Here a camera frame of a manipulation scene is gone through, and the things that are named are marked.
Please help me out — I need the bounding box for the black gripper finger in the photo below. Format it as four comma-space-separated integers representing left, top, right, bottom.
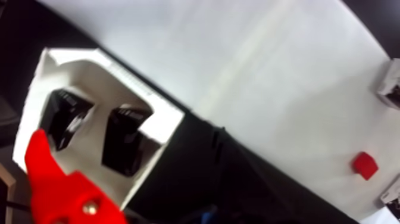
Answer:
212, 125, 310, 224

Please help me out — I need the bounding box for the small black and white box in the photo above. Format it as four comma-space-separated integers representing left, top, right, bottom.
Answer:
376, 57, 400, 110
379, 175, 400, 220
40, 89, 95, 151
101, 107, 155, 178

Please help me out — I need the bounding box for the white paper sheet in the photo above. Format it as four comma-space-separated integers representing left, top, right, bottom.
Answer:
34, 0, 400, 224

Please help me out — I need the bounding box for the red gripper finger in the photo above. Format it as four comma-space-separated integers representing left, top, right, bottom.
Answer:
24, 128, 130, 224

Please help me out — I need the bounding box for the red cube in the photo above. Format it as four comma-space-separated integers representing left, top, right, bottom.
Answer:
352, 151, 380, 181

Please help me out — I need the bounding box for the white cardboard box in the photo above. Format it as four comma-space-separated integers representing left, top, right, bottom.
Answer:
12, 46, 186, 211

